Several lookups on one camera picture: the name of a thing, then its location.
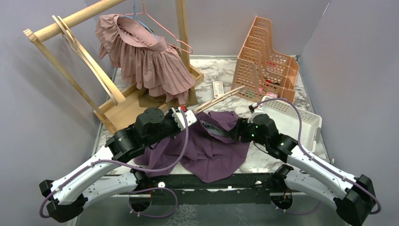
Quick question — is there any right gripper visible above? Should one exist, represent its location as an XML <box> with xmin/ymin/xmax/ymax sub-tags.
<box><xmin>227</xmin><ymin>117</ymin><xmax>269</xmax><ymax>147</ymax></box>

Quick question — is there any purple garment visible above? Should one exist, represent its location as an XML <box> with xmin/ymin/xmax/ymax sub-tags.
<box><xmin>134</xmin><ymin>111</ymin><xmax>250</xmax><ymax>183</ymax></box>

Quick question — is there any wooden hanger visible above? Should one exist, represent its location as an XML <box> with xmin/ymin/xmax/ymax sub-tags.
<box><xmin>193</xmin><ymin>86</ymin><xmax>246</xmax><ymax>114</ymax></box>
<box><xmin>52</xmin><ymin>15</ymin><xmax>126</xmax><ymax>105</ymax></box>

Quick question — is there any brown skirt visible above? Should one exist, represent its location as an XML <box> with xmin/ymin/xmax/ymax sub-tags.
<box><xmin>137</xmin><ymin>87</ymin><xmax>198</xmax><ymax>108</ymax></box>

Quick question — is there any pink skirt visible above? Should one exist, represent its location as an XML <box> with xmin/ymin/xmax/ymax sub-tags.
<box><xmin>95</xmin><ymin>14</ymin><xmax>196</xmax><ymax>97</ymax></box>

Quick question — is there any blue wire hanger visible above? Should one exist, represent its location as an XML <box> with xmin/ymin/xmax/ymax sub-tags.
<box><xmin>121</xmin><ymin>0</ymin><xmax>159</xmax><ymax>41</ymax></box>

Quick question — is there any pink wire hanger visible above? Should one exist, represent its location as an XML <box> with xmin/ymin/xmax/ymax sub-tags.
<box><xmin>128</xmin><ymin>0</ymin><xmax>193</xmax><ymax>57</ymax></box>

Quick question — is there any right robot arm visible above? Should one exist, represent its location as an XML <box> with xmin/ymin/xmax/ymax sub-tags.
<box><xmin>228</xmin><ymin>113</ymin><xmax>376</xmax><ymax>226</ymax></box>

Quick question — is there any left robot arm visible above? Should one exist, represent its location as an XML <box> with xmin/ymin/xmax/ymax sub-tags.
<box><xmin>39</xmin><ymin>106</ymin><xmax>198</xmax><ymax>223</ymax></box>

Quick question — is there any small white red box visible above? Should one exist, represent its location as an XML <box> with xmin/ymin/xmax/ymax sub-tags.
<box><xmin>212</xmin><ymin>81</ymin><xmax>224</xmax><ymax>98</ymax></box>

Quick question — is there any white perforated basket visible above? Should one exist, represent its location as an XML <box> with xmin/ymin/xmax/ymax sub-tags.
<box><xmin>262</xmin><ymin>96</ymin><xmax>322</xmax><ymax>153</ymax></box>

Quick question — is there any peach plastic file organizer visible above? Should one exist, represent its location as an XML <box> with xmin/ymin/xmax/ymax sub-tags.
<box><xmin>231</xmin><ymin>16</ymin><xmax>299</xmax><ymax>102</ymax></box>

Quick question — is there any wooden clothes rack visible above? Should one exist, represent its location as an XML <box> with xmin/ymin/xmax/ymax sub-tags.
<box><xmin>22</xmin><ymin>0</ymin><xmax>205</xmax><ymax>135</ymax></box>

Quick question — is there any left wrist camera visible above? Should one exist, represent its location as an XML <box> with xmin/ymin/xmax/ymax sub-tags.
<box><xmin>172</xmin><ymin>105</ymin><xmax>198</xmax><ymax>129</ymax></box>

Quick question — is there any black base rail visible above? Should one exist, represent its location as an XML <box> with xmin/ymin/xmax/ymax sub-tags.
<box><xmin>121</xmin><ymin>173</ymin><xmax>288</xmax><ymax>205</ymax></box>

